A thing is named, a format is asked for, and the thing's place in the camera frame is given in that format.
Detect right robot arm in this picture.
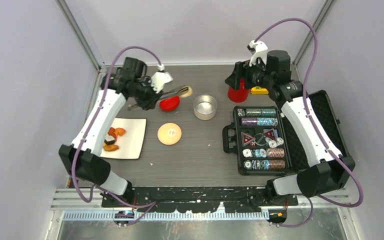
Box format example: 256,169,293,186
225,50,356,205

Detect steel round lunch container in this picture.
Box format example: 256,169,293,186
193,94,217,121

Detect beige bun food piece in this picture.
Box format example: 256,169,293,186
178,86,193,99

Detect red round lid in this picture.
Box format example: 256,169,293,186
159,96,181,112

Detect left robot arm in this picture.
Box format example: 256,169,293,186
58,57,172,207

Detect yellow tape measure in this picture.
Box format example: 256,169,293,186
250,86,269,95

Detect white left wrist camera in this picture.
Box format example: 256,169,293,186
150,64,173,94

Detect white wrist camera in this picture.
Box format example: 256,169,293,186
150,64,173,94
247,40,268,67

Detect red tall cup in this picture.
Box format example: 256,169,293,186
227,78,250,103

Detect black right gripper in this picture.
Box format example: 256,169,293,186
225,55,274,91

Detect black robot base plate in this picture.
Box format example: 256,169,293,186
100,186,300,215

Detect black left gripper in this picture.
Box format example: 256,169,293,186
130,77,164,111

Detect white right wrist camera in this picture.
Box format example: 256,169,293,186
247,40,268,67

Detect metal tongs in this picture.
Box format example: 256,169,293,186
127,85,186,111

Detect orange shrimp food piece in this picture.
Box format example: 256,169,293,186
107,127,117,140

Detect black white sushi piece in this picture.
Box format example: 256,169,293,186
104,134,117,145

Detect black poker chip case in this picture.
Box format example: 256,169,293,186
222,90,352,177

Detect white square plate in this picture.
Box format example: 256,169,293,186
100,118,147,160

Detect aluminium frame rail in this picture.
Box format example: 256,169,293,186
49,188,352,229

